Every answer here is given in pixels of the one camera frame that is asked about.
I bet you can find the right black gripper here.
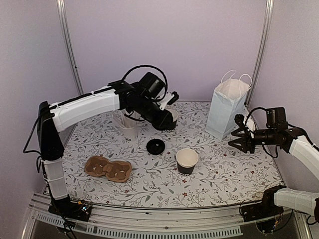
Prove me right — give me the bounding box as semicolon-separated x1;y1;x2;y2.
228;127;277;154

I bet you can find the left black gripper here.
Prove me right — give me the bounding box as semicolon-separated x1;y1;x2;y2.
131;96;173;129

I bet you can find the black plastic cup lid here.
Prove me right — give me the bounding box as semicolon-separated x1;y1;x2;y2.
146;139;165;155

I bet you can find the black paper coffee cup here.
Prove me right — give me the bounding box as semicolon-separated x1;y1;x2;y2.
175;148;199;176

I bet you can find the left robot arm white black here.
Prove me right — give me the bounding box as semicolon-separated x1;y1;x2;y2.
32;66;179;216

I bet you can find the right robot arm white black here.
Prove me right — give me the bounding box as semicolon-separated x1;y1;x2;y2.
228;107;319;222

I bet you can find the white cup holding straws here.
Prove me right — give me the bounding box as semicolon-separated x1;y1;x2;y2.
120;117;138;142

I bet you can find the light blue paper bag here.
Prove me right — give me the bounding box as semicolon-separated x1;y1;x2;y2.
206;70;252;141

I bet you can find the floral patterned table mat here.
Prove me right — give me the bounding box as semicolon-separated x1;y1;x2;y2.
62;102;282;208

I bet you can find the brown cardboard cup carrier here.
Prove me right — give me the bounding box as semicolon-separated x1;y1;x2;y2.
84;156;132;183

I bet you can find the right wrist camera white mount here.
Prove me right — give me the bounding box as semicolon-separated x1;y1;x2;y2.
235;114;256;132

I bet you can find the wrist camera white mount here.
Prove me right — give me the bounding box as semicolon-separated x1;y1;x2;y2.
235;114;256;132
158;91;179;111

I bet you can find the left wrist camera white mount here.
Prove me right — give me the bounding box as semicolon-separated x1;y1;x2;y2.
158;91;179;111

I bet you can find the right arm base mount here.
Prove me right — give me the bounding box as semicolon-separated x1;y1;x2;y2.
239;199;284;234

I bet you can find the aluminium front rail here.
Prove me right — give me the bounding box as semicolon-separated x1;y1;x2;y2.
21;193;315;239

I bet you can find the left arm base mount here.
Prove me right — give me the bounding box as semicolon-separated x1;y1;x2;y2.
48;198;92;222

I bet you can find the right aluminium frame post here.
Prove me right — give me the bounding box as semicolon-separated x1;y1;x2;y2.
245;0;274;107

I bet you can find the aluminium frame post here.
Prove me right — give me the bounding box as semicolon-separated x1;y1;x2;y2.
245;0;274;107
56;0;84;95

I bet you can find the left aluminium frame post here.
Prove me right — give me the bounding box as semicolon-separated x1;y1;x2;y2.
56;0;84;95

